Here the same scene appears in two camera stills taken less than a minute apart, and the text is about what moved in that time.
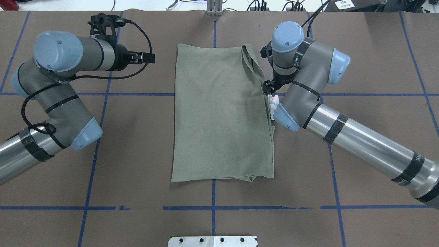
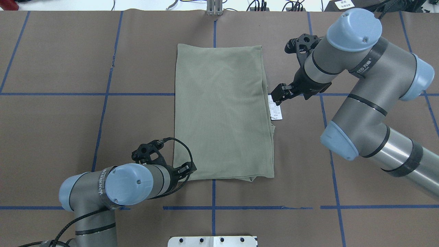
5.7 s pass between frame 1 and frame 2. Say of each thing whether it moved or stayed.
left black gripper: moved
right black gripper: moved
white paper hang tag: stayed
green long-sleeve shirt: stayed
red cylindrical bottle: stayed
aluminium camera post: stayed
